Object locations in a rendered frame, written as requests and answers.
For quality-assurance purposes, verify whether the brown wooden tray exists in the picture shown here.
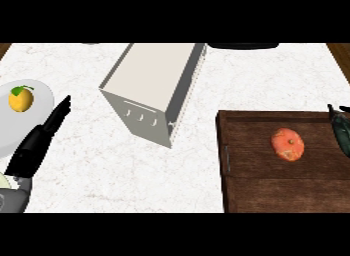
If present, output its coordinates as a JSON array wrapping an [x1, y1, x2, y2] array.
[[216, 109, 350, 214]]

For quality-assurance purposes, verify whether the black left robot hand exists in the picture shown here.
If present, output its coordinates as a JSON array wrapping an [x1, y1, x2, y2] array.
[[3, 94, 74, 179]]

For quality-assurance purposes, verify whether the yellow lemon with green leaf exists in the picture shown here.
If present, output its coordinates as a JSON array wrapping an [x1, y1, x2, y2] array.
[[8, 85, 37, 113]]

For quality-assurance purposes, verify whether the black appliance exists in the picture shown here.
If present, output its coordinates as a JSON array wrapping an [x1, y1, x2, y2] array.
[[207, 42, 281, 51]]

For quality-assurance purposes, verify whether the orange tomato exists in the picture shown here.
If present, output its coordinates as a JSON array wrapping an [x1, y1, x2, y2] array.
[[271, 127, 307, 163]]

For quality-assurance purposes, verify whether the dark green eggplant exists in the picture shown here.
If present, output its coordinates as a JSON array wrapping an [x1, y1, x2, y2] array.
[[327, 103, 350, 162]]

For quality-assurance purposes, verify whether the white tiered shelf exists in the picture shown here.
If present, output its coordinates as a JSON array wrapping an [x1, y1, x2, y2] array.
[[99, 42, 209, 150]]

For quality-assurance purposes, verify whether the white oval plate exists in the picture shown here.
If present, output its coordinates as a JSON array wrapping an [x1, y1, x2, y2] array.
[[0, 78, 56, 161]]

